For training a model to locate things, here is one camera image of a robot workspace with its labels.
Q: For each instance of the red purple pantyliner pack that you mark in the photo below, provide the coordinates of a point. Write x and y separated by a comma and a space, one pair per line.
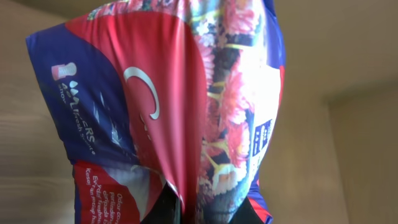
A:
149, 93

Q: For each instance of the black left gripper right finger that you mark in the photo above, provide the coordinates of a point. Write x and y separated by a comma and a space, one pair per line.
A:
250, 212

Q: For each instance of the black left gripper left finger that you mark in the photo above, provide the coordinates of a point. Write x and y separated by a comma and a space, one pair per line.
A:
166, 210

